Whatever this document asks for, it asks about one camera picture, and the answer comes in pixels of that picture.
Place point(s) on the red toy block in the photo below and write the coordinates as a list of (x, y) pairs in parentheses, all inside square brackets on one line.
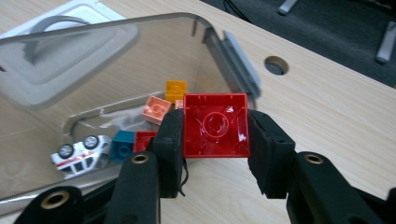
[(143, 140), (214, 124)]

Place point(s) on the transparent brown storage box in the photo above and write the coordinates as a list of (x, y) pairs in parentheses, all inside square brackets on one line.
[(149, 56)]

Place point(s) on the blue toy block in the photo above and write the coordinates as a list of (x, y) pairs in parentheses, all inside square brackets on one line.
[(123, 149)]

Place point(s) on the pink toy block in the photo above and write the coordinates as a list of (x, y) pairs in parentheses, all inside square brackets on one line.
[(155, 109)]

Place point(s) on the orange toy block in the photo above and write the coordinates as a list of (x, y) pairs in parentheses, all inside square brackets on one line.
[(176, 90)]

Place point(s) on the coral printed toy block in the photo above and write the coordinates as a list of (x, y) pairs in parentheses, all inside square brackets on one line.
[(179, 104)]

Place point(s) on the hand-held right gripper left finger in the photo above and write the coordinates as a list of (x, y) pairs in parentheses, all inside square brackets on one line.
[(169, 155)]

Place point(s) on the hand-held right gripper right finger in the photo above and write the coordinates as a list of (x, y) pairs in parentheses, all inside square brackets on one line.
[(271, 155)]

